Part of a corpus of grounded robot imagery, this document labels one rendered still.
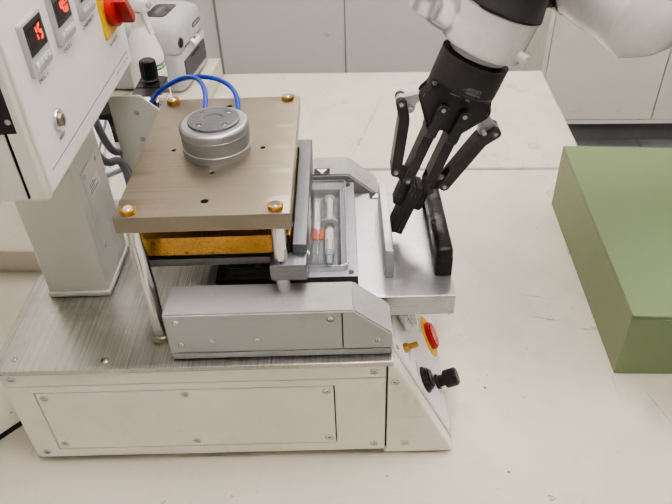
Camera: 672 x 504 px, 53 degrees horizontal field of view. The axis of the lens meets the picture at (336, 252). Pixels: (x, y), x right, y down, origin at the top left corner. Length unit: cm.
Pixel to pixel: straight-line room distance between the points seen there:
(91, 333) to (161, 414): 13
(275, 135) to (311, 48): 251
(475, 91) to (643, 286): 43
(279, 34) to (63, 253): 253
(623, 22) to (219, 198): 42
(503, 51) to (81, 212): 50
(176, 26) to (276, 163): 96
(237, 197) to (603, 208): 65
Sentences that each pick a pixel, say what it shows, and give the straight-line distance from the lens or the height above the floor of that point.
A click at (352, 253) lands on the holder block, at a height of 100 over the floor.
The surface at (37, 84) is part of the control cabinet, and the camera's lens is 67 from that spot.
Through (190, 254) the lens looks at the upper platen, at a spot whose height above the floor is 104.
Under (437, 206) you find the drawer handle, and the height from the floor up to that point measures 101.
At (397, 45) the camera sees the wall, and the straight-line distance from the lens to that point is 330.
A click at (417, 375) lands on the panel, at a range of 84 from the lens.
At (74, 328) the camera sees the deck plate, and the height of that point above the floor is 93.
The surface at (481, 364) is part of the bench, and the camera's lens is 102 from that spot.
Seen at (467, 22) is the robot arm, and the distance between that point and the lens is 71.
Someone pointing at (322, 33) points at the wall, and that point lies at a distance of 328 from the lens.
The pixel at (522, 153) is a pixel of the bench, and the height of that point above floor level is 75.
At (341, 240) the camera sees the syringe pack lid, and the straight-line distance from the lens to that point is 81.
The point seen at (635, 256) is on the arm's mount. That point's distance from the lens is 107.
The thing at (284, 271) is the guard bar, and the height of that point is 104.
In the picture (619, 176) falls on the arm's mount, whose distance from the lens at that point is 124.
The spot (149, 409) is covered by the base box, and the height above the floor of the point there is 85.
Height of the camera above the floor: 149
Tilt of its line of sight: 38 degrees down
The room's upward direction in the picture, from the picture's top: 2 degrees counter-clockwise
